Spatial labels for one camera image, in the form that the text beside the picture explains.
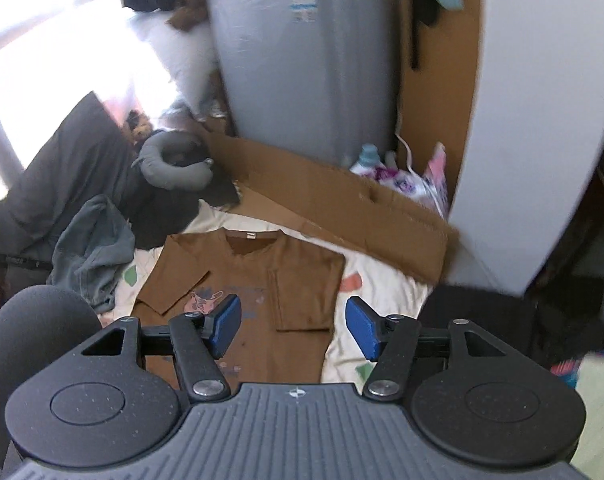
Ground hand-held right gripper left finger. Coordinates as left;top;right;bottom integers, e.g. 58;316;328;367
80;294;243;402

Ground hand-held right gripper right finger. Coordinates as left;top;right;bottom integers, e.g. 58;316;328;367
346;296;503;402

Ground brown printed t-shirt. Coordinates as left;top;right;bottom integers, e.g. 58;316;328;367
132;227;346;386

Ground white printed bed sheet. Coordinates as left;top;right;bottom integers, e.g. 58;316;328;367
96;205;450;386

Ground black cloth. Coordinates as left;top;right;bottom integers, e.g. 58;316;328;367
126;160;240;251

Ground brown cardboard sheet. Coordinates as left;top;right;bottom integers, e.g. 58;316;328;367
202;127;460;286

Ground grey-blue garment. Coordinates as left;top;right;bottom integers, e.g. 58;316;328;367
46;195;137;313

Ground pink packet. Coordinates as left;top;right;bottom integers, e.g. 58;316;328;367
422;142;450;211

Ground light blue bottle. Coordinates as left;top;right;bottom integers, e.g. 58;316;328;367
352;144;383;173

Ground grey neck pillow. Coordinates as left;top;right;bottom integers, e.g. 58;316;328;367
132;130;215;192

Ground purple white detergent bag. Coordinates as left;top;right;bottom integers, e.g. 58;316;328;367
394;132;447;216

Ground teal garment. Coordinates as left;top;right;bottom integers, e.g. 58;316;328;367
552;345;604;391

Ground small brown plush toy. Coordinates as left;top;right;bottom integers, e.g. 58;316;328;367
124;110;155;138

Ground dark grey blanket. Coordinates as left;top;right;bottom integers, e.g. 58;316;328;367
0;91;147;261

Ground tall cardboard panel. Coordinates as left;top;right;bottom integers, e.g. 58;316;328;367
397;0;483;221

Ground grey washing machine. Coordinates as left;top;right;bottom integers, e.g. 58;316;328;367
204;0;407;168

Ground white pillow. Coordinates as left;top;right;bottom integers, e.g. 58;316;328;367
132;10;223;116

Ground white furniture panel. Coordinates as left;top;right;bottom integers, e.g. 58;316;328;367
447;0;604;296

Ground brown teddy bear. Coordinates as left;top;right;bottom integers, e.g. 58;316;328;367
168;0;207;31

